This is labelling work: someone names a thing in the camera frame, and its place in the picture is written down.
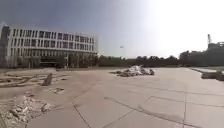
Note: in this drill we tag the pile of pale rubble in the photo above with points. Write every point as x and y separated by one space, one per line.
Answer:
135 71

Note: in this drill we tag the row of dark trees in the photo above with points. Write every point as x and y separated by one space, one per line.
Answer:
140 61

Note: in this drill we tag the pale concrete slab pavement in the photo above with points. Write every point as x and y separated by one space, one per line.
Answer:
140 96

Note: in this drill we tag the white multi-storey building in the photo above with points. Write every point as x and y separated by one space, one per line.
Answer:
50 43

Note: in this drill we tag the upright stone slab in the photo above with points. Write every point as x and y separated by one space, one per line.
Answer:
48 80

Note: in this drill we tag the dark building with crane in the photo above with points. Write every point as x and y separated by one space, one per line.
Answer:
208 55

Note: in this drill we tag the broken rubble ground strip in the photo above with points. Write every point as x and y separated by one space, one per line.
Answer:
23 108

